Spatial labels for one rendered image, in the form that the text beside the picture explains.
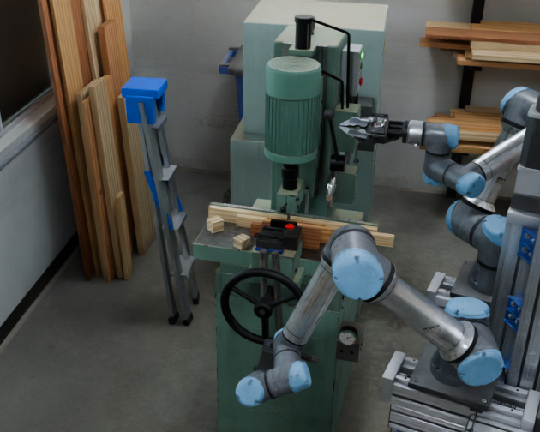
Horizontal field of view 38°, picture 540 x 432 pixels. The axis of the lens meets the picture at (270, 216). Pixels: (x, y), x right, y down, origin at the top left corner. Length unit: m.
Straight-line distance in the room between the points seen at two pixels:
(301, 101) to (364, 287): 0.79
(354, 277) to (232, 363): 1.15
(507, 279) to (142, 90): 1.72
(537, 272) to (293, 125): 0.85
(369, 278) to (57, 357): 2.12
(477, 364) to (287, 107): 0.97
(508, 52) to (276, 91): 2.10
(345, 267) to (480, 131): 2.77
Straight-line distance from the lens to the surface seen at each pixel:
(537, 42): 4.34
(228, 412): 3.05
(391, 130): 2.41
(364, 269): 1.82
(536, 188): 2.21
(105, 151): 3.84
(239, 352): 2.85
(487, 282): 2.63
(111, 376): 3.53
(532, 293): 2.26
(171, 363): 3.56
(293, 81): 2.40
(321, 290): 2.03
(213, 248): 2.63
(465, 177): 2.34
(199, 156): 5.23
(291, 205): 2.60
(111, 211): 3.96
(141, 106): 3.30
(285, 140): 2.47
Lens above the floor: 2.24
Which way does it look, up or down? 29 degrees down
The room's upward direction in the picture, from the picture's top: 1 degrees clockwise
